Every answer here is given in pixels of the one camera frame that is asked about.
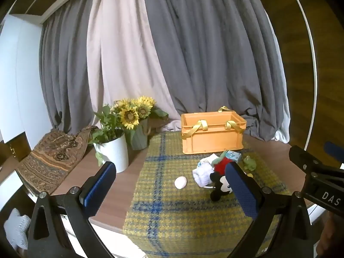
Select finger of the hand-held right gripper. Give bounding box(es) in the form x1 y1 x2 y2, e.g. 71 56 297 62
324 141 344 164
289 145 344 178

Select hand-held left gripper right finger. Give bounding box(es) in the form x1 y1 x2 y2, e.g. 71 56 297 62
224 161 315 258

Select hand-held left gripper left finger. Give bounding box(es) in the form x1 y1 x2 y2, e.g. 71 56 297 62
27 161 117 258

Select black and white mouse plush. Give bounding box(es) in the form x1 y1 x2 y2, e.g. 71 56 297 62
209 172 233 203

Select red plush toy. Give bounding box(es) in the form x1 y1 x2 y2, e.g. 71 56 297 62
213 157 235 174

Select white soft cloth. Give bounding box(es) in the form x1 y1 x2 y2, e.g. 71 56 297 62
192 153 223 187

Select orange plastic crate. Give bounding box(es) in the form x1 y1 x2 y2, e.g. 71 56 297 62
181 106 247 155

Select pale round plush ball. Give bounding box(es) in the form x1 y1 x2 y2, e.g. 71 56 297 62
174 176 187 190

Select person's right hand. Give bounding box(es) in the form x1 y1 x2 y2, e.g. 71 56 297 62
316 210 335 257

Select green frog toy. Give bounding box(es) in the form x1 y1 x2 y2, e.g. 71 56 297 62
242 155 256 171

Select light blue patterned pack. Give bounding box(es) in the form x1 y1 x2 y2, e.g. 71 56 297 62
224 150 242 164

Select green plant in white pot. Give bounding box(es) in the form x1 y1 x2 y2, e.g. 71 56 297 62
89 104 130 173

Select brown patterned cloth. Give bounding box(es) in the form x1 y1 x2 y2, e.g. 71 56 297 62
17 126 99 196

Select grey green ribbed vase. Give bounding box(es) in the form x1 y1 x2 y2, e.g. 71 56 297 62
128 118 150 150

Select white sheer curtain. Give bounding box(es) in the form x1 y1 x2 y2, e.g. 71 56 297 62
267 12 292 143

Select yellow blue plaid blanket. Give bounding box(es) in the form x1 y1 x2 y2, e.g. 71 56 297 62
123 131 292 258

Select sunflower bouquet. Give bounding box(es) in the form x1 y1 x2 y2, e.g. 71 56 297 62
111 96 169 146

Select white striped cloth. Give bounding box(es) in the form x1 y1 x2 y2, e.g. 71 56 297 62
4 208 32 251

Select grey curtain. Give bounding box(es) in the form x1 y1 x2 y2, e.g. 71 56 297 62
40 0 106 135
141 0 291 143

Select white wardrobe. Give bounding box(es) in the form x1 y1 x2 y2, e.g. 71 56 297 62
0 13 52 194

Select beige curtain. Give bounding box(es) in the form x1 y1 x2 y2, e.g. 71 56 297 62
86 0 183 133

